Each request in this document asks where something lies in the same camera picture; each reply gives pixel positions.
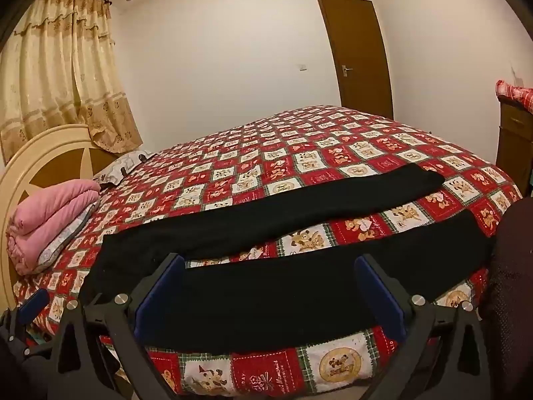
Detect red checked cloth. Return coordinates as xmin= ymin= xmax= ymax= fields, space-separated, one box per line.
xmin=495 ymin=80 xmax=533 ymax=113

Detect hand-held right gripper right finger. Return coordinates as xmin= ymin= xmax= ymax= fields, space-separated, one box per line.
xmin=354 ymin=253 xmax=490 ymax=400

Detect person's dark maroon clothing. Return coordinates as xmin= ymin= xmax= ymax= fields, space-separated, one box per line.
xmin=479 ymin=200 xmax=533 ymax=400

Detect black pants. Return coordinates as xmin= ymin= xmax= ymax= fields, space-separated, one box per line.
xmin=83 ymin=163 xmax=496 ymax=353

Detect red printed bedspread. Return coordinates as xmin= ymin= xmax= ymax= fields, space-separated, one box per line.
xmin=12 ymin=105 xmax=523 ymax=396

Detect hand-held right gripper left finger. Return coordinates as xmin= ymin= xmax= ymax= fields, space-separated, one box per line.
xmin=46 ymin=253 xmax=186 ymax=400

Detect white patterned pillow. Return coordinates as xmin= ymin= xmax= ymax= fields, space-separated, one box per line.
xmin=92 ymin=150 xmax=156 ymax=188

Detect cream wooden headboard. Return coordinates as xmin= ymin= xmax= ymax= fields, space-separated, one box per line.
xmin=0 ymin=124 xmax=117 ymax=313

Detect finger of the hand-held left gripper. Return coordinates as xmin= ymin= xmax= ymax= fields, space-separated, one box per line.
xmin=8 ymin=289 xmax=51 ymax=328

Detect beige floral curtain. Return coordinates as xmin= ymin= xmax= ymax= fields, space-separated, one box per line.
xmin=0 ymin=0 xmax=143 ymax=163

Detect brown wooden door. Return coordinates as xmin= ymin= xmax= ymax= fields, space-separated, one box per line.
xmin=316 ymin=0 xmax=394 ymax=120

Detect pink folded blanket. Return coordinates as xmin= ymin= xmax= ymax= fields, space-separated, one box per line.
xmin=6 ymin=179 xmax=101 ymax=276

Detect brown wooden dresser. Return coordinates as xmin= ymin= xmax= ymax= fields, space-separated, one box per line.
xmin=495 ymin=95 xmax=533 ymax=189

